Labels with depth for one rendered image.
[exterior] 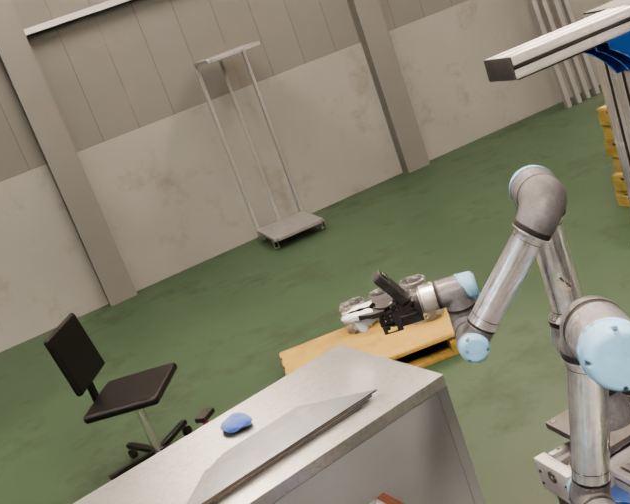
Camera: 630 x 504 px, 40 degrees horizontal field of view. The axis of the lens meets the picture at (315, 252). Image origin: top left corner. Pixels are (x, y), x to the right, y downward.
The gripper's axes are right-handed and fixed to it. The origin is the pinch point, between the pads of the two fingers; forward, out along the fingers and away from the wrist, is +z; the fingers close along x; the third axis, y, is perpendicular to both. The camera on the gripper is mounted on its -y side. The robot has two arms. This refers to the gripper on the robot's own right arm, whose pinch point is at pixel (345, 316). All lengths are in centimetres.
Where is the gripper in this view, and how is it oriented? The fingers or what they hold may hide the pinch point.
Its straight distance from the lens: 228.8
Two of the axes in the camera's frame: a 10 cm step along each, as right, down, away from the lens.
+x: 0.0, -4.2, 9.1
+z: -9.4, 3.0, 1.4
